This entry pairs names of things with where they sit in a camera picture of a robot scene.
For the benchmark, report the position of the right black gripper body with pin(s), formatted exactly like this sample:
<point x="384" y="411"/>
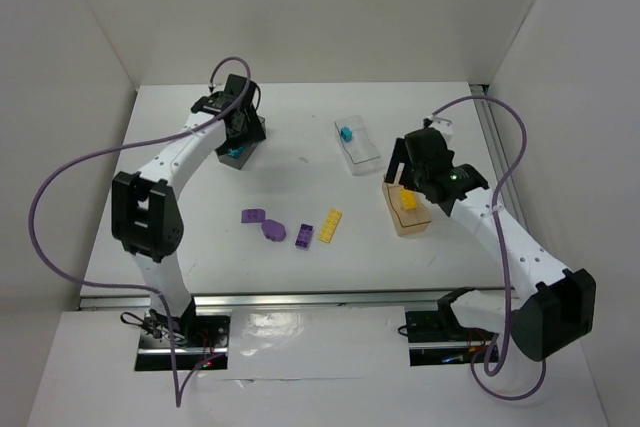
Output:
<point x="406" y="167"/>

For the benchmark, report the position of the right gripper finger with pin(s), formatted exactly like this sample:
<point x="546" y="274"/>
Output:
<point x="445" y="203"/>
<point x="397" y="158"/>

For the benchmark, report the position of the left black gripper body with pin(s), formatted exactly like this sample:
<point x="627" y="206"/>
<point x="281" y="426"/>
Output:
<point x="240" y="130"/>

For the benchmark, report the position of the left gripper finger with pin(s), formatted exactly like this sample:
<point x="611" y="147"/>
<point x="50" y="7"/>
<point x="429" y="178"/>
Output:
<point x="257" y="130"/>
<point x="235" y="138"/>

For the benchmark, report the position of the teal rounded lego brick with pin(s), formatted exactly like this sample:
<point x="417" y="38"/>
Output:
<point x="236" y="153"/>

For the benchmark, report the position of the small yellow lego brick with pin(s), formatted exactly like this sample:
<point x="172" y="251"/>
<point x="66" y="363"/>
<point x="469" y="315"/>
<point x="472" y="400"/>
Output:
<point x="407" y="200"/>

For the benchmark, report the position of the small teal lego cube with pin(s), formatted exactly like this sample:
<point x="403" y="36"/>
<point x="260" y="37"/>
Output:
<point x="346" y="134"/>

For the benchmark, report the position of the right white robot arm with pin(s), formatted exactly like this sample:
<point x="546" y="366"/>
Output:
<point x="555" y="304"/>

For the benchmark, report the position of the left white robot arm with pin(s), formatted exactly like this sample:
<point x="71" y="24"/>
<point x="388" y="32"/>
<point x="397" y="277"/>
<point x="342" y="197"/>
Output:
<point x="145" y="215"/>

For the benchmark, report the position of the dark smoky plastic container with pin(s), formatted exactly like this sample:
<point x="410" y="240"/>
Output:
<point x="237" y="163"/>

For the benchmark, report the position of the orange tinted plastic container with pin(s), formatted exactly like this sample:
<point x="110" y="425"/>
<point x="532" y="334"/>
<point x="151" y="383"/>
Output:
<point x="408" y="214"/>

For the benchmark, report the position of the clear plastic container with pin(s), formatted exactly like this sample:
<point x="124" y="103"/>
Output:
<point x="361" y="155"/>

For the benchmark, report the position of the purple rounded lego brick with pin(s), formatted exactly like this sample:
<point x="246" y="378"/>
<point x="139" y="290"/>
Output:
<point x="253" y="215"/>

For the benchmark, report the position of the long yellow lego plate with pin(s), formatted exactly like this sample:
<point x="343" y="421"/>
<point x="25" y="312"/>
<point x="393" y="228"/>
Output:
<point x="329" y="226"/>

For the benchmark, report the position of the purple oval lego brick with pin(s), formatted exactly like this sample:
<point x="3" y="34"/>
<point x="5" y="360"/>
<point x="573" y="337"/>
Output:
<point x="273" y="230"/>

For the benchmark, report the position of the dark purple lego plate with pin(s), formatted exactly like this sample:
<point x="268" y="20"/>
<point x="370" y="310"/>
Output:
<point x="304" y="236"/>

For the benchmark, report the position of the aluminium rail frame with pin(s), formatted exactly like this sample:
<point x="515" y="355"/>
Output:
<point x="299" y="173"/>

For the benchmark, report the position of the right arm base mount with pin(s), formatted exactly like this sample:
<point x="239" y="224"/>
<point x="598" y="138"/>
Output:
<point x="435" y="337"/>

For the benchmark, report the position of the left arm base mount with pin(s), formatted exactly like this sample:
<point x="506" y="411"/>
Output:
<point x="205" y="345"/>

